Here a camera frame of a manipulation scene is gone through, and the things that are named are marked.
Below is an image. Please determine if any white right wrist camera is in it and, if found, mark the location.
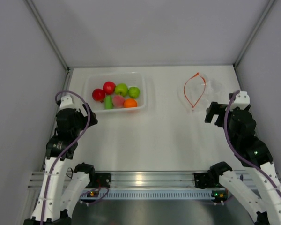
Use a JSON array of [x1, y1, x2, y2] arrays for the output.
[[230, 91, 250, 111]]

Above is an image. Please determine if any aluminium mounting rail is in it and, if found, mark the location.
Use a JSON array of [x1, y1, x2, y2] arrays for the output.
[[25, 170, 281, 189]]

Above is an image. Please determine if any pink fake peach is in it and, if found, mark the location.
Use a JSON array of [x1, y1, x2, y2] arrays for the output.
[[112, 95, 125, 108]]

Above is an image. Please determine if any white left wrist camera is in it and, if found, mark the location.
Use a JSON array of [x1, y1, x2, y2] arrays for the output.
[[57, 95, 75, 110]]

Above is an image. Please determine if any clear zip top bag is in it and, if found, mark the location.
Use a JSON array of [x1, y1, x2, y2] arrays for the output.
[[177, 72, 225, 113]]

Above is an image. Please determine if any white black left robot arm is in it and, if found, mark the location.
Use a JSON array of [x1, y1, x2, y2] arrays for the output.
[[24, 103, 98, 225]]

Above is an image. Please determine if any green fake apple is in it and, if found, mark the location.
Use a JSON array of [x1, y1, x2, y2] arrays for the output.
[[114, 83, 128, 97]]

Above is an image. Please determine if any orange fake orange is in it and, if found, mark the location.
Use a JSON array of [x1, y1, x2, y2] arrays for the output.
[[123, 98, 138, 108]]

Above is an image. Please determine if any green fake cucumber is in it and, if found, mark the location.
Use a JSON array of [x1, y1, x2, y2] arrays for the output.
[[104, 95, 113, 110]]

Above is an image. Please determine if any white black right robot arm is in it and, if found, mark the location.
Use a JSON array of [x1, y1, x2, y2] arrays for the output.
[[194, 102, 281, 225]]

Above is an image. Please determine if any red fake apple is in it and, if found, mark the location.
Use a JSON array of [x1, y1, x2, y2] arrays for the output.
[[103, 81, 116, 95]]

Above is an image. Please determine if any grey slotted cable duct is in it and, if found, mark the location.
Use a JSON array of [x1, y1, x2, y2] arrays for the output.
[[81, 189, 227, 200]]

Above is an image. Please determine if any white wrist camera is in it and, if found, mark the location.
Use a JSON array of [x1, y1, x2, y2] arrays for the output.
[[230, 91, 250, 111], [57, 95, 75, 110]]

